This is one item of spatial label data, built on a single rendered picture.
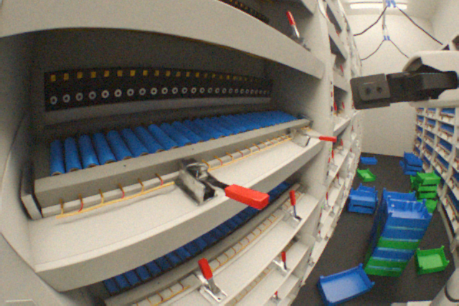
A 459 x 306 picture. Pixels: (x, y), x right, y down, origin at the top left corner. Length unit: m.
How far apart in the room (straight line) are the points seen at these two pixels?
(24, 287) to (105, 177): 0.14
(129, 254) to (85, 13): 0.18
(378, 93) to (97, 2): 0.24
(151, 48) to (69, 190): 0.28
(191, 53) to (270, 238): 0.43
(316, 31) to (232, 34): 0.40
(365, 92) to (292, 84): 0.41
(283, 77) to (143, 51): 0.41
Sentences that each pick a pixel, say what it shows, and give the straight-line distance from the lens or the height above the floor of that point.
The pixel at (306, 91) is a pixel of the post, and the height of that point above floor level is 1.03.
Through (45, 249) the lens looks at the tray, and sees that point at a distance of 0.17.
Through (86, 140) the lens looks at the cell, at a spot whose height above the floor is 0.97.
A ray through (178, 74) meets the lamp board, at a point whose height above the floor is 1.05.
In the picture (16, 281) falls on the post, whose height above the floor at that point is 0.90.
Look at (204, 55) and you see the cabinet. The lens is 0.44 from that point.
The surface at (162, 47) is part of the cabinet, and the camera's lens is 0.38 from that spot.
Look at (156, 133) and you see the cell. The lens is 0.26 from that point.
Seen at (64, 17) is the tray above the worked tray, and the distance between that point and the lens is 0.15.
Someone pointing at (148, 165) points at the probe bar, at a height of 0.94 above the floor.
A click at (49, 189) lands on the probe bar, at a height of 0.94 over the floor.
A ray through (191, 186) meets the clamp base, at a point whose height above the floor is 0.92.
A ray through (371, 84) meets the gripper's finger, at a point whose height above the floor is 1.02.
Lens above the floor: 1.00
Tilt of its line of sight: 10 degrees down
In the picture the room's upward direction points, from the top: 2 degrees counter-clockwise
